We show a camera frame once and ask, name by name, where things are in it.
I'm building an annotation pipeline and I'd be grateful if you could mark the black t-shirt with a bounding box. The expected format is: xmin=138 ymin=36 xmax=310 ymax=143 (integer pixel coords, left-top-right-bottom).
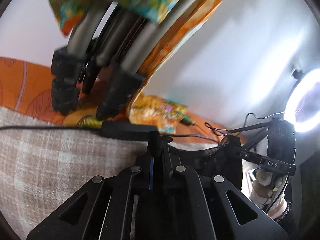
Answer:
xmin=169 ymin=135 xmax=243 ymax=190

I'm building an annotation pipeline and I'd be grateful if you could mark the right gloved hand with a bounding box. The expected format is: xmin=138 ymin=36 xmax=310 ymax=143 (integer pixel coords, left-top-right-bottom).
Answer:
xmin=249 ymin=168 xmax=290 ymax=221

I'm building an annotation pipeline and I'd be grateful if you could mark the white green folded garment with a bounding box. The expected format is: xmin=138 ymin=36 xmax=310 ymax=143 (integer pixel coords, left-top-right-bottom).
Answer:
xmin=241 ymin=160 xmax=259 ymax=197

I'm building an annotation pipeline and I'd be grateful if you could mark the beige checked blanket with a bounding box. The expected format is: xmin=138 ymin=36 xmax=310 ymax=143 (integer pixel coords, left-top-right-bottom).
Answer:
xmin=0 ymin=106 xmax=218 ymax=240

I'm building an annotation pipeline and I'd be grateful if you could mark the orange patterned bedsheet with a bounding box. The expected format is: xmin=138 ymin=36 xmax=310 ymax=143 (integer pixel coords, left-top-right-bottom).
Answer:
xmin=0 ymin=56 xmax=249 ymax=145

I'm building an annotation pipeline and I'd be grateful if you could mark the colourful orange scarf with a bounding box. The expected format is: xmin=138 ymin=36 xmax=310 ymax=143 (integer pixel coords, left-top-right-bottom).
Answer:
xmin=48 ymin=0 xmax=223 ymax=122

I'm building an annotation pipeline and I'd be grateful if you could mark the black power cable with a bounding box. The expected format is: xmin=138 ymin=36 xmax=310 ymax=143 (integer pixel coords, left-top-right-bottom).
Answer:
xmin=0 ymin=112 xmax=288 ymax=147

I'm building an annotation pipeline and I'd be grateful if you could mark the white ring light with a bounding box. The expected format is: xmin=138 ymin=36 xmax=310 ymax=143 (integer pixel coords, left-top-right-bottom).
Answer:
xmin=284 ymin=68 xmax=319 ymax=133

